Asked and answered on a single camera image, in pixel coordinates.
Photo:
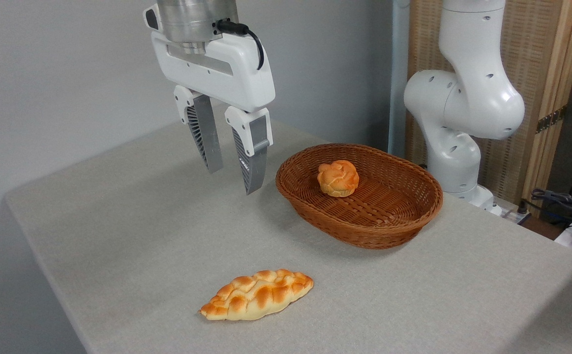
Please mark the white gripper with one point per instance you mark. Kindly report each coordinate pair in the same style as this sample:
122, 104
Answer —
226, 73

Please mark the pale vertical post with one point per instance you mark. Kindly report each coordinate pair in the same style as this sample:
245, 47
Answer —
399, 73

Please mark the metal screen hinge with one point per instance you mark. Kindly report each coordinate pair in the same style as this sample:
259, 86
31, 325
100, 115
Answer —
551, 119

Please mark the brown wicker basket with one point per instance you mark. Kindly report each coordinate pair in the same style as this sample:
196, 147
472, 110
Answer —
389, 211

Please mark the round orange bread roll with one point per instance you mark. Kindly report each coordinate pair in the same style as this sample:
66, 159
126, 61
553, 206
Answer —
338, 178

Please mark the long braided bread loaf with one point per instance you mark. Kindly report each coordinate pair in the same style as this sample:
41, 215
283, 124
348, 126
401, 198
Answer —
258, 295

